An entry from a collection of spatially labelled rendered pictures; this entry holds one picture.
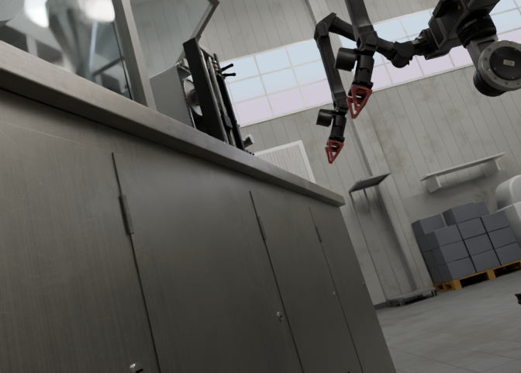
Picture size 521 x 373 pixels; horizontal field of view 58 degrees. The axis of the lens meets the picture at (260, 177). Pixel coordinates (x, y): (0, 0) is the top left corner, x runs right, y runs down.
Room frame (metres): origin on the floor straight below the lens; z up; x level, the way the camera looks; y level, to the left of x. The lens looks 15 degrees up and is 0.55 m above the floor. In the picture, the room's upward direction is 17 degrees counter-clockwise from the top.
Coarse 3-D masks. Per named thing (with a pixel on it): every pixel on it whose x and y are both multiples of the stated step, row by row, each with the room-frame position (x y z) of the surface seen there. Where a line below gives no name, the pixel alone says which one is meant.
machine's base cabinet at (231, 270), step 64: (0, 128) 0.46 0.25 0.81; (64, 128) 0.55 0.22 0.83; (0, 192) 0.45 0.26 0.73; (64, 192) 0.53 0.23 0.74; (128, 192) 0.65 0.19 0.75; (192, 192) 0.83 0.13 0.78; (256, 192) 1.13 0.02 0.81; (0, 256) 0.44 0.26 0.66; (64, 256) 0.51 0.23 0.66; (128, 256) 0.62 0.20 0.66; (192, 256) 0.77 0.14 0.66; (256, 256) 1.02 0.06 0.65; (320, 256) 1.51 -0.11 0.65; (0, 320) 0.43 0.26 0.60; (64, 320) 0.50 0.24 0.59; (128, 320) 0.59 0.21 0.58; (192, 320) 0.73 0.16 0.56; (256, 320) 0.94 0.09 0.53; (320, 320) 1.31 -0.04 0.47
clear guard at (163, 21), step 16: (144, 0) 1.67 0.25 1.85; (160, 0) 1.74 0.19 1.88; (176, 0) 1.80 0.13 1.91; (192, 0) 1.88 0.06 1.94; (208, 0) 1.95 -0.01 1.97; (144, 16) 1.73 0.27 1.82; (160, 16) 1.80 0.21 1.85; (176, 16) 1.86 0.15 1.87; (192, 16) 1.94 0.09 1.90; (144, 32) 1.78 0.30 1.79; (160, 32) 1.85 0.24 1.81; (176, 32) 1.93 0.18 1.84; (192, 32) 2.01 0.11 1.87; (144, 48) 1.84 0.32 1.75; (160, 48) 1.92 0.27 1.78; (176, 48) 2.00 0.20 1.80; (160, 64) 1.99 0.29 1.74
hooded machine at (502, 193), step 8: (520, 176) 7.56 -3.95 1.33; (504, 184) 7.76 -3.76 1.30; (512, 184) 7.54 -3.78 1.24; (520, 184) 7.55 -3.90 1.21; (496, 192) 7.97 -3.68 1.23; (504, 192) 7.73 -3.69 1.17; (512, 192) 7.54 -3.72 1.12; (520, 192) 7.54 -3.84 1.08; (496, 200) 8.02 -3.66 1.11; (504, 200) 7.78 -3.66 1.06; (512, 200) 7.55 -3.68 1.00; (520, 200) 7.54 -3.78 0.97; (504, 208) 7.78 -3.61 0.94; (512, 208) 7.55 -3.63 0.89; (520, 208) 7.50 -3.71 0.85; (512, 216) 7.64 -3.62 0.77; (520, 216) 7.49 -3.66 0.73; (512, 224) 7.73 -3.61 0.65; (520, 224) 7.53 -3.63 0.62; (520, 232) 7.62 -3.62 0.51; (520, 240) 7.72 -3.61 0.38; (520, 248) 7.81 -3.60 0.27
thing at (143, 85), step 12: (120, 0) 0.83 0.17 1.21; (120, 12) 0.83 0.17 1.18; (132, 12) 0.85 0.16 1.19; (132, 24) 0.84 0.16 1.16; (132, 36) 0.83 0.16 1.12; (132, 48) 0.83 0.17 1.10; (132, 60) 0.83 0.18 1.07; (144, 72) 0.84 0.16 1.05; (144, 84) 0.83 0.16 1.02; (144, 96) 0.82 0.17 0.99; (156, 108) 0.85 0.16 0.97
